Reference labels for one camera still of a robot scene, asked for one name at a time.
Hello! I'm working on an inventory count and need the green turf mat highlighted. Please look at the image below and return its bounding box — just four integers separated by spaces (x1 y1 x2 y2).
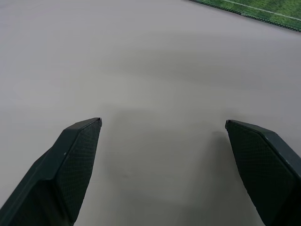
189 0 301 32

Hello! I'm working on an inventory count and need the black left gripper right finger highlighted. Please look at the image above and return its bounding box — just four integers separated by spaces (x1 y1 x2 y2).
224 119 301 226

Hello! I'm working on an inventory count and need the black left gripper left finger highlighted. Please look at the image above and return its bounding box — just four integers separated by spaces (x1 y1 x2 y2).
0 117 103 226

